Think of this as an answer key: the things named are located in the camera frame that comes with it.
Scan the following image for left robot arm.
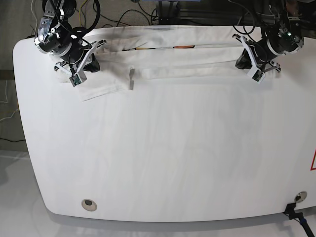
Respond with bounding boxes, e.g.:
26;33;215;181
233;0;304;78

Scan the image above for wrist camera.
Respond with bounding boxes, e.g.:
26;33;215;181
69;72;87;87
247;67;266;83

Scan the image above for right metal table grommet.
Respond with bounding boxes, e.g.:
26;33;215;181
294;191;308;203

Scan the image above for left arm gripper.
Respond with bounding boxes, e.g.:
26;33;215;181
233;34;281;73

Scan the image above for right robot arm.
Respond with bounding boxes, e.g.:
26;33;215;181
35;0;101;75

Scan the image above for white printed T-shirt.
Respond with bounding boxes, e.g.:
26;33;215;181
50;26;247;101

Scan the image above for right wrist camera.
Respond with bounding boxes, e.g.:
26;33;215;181
69;72;87;87

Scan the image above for left table grommet hole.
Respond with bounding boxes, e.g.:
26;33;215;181
81;199;97;212

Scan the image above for black clamp with cable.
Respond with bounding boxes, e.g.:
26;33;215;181
283;203;315;237

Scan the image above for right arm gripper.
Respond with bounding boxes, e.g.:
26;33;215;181
54;40;106;74

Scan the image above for yellow floor cable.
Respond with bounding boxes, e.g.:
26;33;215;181
78;0;86;31

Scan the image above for red warning sticker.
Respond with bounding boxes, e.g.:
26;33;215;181
310;151;316;171

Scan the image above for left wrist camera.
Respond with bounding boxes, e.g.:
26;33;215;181
247;67;266;83

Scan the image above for black equipment frame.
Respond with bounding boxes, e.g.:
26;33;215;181
156;0;180;25

